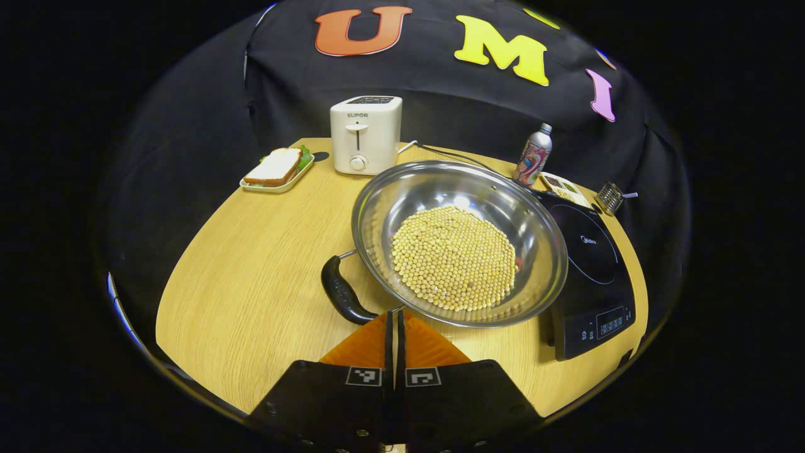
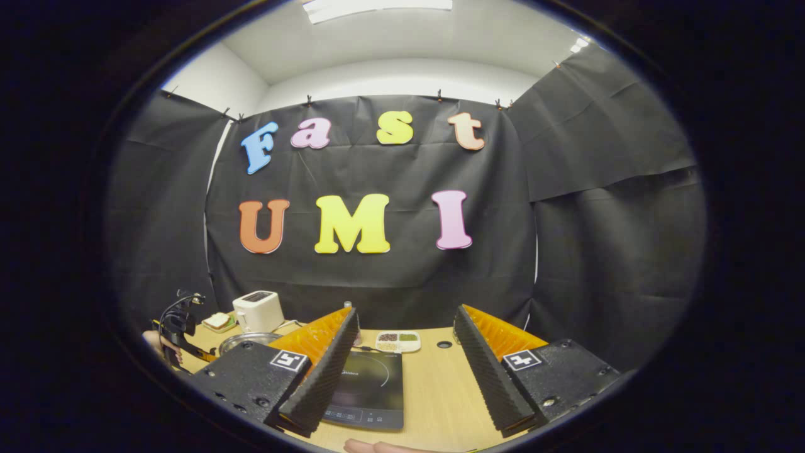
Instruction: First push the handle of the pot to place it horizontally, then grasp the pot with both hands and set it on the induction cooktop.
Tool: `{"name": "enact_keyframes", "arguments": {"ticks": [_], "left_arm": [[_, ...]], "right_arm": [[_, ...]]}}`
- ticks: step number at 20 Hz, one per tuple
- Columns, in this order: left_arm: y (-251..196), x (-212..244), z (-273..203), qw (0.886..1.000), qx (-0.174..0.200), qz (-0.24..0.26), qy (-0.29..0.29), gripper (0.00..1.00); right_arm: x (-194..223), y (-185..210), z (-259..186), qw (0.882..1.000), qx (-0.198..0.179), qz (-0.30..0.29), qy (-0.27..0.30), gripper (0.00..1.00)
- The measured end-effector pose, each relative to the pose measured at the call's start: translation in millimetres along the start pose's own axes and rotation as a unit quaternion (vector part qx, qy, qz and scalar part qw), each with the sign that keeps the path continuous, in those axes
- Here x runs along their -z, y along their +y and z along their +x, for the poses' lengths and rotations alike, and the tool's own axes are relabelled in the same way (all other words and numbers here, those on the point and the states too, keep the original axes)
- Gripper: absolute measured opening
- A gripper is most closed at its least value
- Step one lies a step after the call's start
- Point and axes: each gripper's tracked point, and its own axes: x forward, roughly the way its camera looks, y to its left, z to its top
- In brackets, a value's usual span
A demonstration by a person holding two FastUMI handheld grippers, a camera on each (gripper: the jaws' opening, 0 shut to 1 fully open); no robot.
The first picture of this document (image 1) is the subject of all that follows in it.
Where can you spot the silver drink bottle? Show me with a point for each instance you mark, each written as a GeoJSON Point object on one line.
{"type": "Point", "coordinates": [533, 157]}

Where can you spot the small white snack dish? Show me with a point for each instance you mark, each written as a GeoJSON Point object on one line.
{"type": "Point", "coordinates": [563, 186]}

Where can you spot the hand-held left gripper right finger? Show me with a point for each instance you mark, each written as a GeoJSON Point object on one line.
{"type": "Point", "coordinates": [453, 402]}

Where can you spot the white toaster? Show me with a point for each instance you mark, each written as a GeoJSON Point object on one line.
{"type": "Point", "coordinates": [368, 135]}

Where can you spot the black induction cooktop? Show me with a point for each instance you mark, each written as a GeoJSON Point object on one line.
{"type": "Point", "coordinates": [591, 302]}

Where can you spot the pile of soybeans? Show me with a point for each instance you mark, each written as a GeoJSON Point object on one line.
{"type": "Point", "coordinates": [453, 258]}

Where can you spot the pale green rectangular plate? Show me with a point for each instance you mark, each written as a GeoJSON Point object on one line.
{"type": "Point", "coordinates": [277, 188]}

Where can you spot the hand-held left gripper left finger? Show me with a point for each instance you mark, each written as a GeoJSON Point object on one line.
{"type": "Point", "coordinates": [339, 402]}

